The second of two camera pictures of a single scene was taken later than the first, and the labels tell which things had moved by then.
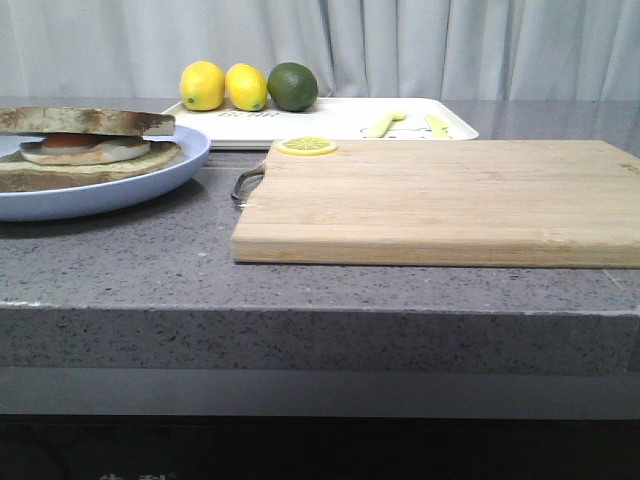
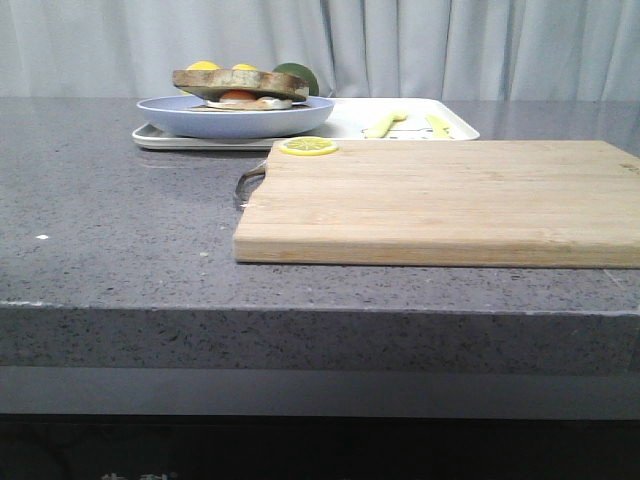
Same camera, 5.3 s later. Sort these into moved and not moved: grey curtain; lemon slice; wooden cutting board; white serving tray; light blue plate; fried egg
Moved: light blue plate; fried egg
Not moved: lemon slice; grey curtain; white serving tray; wooden cutting board
